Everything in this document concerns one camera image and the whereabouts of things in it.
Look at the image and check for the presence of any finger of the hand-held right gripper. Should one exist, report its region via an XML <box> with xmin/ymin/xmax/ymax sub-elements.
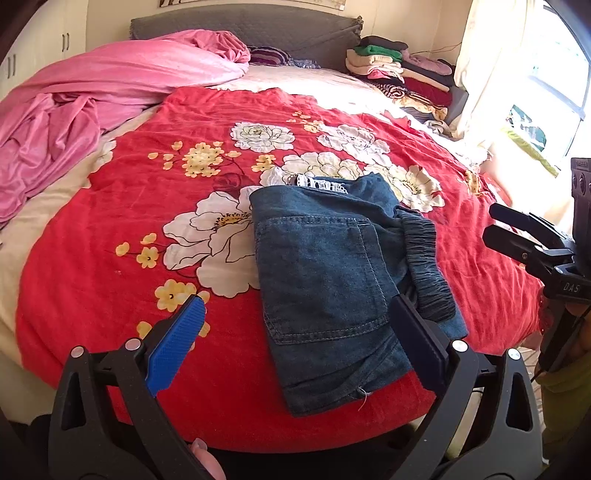
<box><xmin>488</xmin><ymin>203</ymin><xmax>574</xmax><ymax>252</ymax></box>
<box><xmin>481</xmin><ymin>225</ymin><xmax>561</xmax><ymax>278</ymax></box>

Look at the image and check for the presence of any green cloth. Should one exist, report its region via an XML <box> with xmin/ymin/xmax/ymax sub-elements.
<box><xmin>501</xmin><ymin>105</ymin><xmax>560</xmax><ymax>178</ymax></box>

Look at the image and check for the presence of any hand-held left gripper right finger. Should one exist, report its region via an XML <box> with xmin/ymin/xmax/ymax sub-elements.
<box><xmin>389</xmin><ymin>293</ymin><xmax>544</xmax><ymax>480</ymax></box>

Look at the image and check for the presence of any person's right hand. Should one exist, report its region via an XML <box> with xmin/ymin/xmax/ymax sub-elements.
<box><xmin>560</xmin><ymin>302</ymin><xmax>591</xmax><ymax>371</ymax></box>

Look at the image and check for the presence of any white curtain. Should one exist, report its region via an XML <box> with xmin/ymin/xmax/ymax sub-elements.
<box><xmin>455</xmin><ymin>0</ymin><xmax>591</xmax><ymax>222</ymax></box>

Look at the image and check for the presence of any white wardrobe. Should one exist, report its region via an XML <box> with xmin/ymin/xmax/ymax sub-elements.
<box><xmin>0</xmin><ymin>0</ymin><xmax>88</xmax><ymax>88</ymax></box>

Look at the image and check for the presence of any purple striped pillow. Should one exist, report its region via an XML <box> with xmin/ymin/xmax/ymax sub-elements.
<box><xmin>249</xmin><ymin>46</ymin><xmax>294</xmax><ymax>66</ymax></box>

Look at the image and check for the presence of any grey padded headboard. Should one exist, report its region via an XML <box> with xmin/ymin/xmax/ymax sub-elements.
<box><xmin>129</xmin><ymin>4</ymin><xmax>365</xmax><ymax>73</ymax></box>

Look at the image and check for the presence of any red floral blanket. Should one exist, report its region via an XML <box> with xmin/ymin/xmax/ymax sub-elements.
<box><xmin>15</xmin><ymin>87</ymin><xmax>546</xmax><ymax>454</ymax></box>

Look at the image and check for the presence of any person's left hand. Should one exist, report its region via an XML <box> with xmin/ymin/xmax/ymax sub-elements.
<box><xmin>190</xmin><ymin>438</ymin><xmax>228</xmax><ymax>480</ymax></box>

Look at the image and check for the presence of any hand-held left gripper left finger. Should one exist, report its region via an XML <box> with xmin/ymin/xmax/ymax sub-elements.
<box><xmin>47</xmin><ymin>294</ymin><xmax>218</xmax><ymax>480</ymax></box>

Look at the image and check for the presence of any thin cable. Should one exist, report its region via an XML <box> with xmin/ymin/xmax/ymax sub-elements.
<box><xmin>411</xmin><ymin>42</ymin><xmax>462</xmax><ymax>55</ymax></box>

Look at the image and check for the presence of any blue denim pants lace trim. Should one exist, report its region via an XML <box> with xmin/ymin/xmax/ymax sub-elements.
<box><xmin>248</xmin><ymin>172</ymin><xmax>468</xmax><ymax>418</ymax></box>

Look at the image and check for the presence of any window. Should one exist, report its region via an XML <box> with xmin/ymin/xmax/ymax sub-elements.
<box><xmin>508</xmin><ymin>0</ymin><xmax>591</xmax><ymax>178</ymax></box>

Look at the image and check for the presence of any stack of folded clothes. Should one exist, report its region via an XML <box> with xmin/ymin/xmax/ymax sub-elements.
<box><xmin>345</xmin><ymin>36</ymin><xmax>467</xmax><ymax>123</ymax></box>

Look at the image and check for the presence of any pink blanket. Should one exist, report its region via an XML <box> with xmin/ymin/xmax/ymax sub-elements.
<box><xmin>0</xmin><ymin>28</ymin><xmax>251</xmax><ymax>227</ymax></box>

